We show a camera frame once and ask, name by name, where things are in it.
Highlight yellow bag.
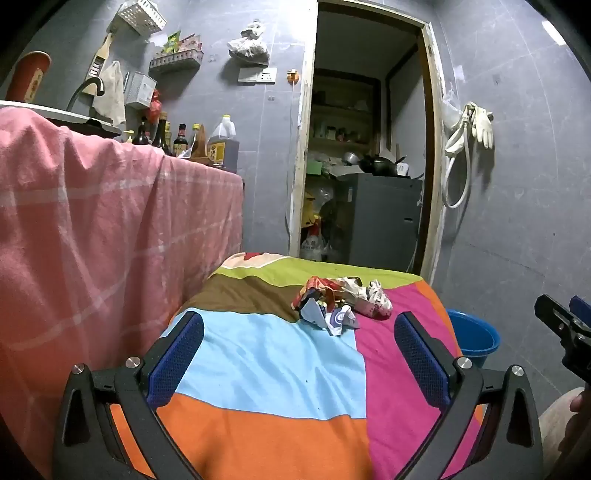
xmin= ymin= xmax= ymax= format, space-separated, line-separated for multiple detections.
xmin=302 ymin=191 xmax=319 ymax=227

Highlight person's right hand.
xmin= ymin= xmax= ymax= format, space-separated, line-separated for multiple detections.
xmin=556 ymin=390 xmax=591 ymax=467

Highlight white rubber gloves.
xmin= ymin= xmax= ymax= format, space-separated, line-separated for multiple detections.
xmin=464 ymin=102 xmax=495 ymax=149

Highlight pink checked cloth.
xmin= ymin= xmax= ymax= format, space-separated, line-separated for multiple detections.
xmin=0 ymin=105 xmax=245 ymax=480

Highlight white plastic bag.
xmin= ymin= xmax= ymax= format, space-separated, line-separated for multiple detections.
xmin=300 ymin=233 xmax=331 ymax=261

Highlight black wok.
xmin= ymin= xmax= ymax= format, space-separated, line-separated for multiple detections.
xmin=358 ymin=154 xmax=407 ymax=177

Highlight white pink wrapper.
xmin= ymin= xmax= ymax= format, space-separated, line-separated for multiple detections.
xmin=360 ymin=279 xmax=393 ymax=320

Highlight wooden handled brush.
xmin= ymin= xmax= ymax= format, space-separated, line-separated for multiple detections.
xmin=85 ymin=33 xmax=115 ymax=95

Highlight blue plastic bucket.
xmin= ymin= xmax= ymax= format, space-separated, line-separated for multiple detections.
xmin=445 ymin=308 xmax=502 ymax=369

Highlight white purple wrapper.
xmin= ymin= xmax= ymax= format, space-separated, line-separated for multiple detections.
xmin=325 ymin=307 xmax=361 ymax=337

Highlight white sink basin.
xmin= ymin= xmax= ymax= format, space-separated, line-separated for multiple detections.
xmin=0 ymin=99 xmax=123 ymax=134

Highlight colourful patchwork blanket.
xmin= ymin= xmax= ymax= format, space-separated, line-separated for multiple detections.
xmin=108 ymin=251 xmax=485 ymax=480

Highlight white hose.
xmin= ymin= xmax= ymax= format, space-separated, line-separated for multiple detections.
xmin=441 ymin=104 xmax=476 ymax=209

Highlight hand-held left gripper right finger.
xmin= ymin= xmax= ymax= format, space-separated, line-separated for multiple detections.
xmin=393 ymin=311 xmax=544 ymax=480

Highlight dark sauce bottle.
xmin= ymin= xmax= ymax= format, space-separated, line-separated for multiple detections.
xmin=172 ymin=122 xmax=189 ymax=157
xmin=133 ymin=116 xmax=152 ymax=146
xmin=152 ymin=112 xmax=172 ymax=153

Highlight black faucet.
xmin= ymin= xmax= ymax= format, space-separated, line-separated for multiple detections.
xmin=66 ymin=76 xmax=106 ymax=114

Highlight white snack wrapper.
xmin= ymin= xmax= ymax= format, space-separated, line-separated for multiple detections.
xmin=330 ymin=276 xmax=370 ymax=301

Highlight person's leg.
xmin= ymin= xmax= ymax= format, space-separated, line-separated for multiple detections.
xmin=538 ymin=388 xmax=583 ymax=480

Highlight white wall switch panel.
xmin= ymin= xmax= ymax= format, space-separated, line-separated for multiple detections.
xmin=238 ymin=67 xmax=279 ymax=86

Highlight wooden shelf unit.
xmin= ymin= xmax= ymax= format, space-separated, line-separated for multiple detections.
xmin=310 ymin=69 xmax=382 ymax=153

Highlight grey cabinet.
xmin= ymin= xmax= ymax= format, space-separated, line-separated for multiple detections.
xmin=348 ymin=173 xmax=423 ymax=274

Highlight grey wall rack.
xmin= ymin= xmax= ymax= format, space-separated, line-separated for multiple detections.
xmin=148 ymin=48 xmax=205 ymax=77

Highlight wooden door frame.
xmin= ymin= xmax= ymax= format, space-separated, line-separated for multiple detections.
xmin=288 ymin=0 xmax=446 ymax=282

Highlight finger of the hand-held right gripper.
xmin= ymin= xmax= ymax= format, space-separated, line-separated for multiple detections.
xmin=534 ymin=294 xmax=580 ymax=342
xmin=569 ymin=295 xmax=591 ymax=324

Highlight beige hanging towel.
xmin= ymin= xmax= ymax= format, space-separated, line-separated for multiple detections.
xmin=91 ymin=60 xmax=127 ymax=125

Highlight blue white carton piece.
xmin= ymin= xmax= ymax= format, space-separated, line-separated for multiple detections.
xmin=299 ymin=298 xmax=329 ymax=329

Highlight hanging crumpled plastic bag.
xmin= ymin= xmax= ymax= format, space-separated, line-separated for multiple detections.
xmin=227 ymin=19 xmax=271 ymax=65

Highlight red snack wrapper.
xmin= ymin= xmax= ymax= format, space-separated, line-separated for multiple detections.
xmin=291 ymin=276 xmax=345 ymax=311

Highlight grey wall box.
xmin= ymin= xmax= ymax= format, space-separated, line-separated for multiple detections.
xmin=124 ymin=71 xmax=158 ymax=110

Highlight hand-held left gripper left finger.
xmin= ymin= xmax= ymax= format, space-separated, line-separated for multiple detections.
xmin=51 ymin=310 xmax=205 ymax=480

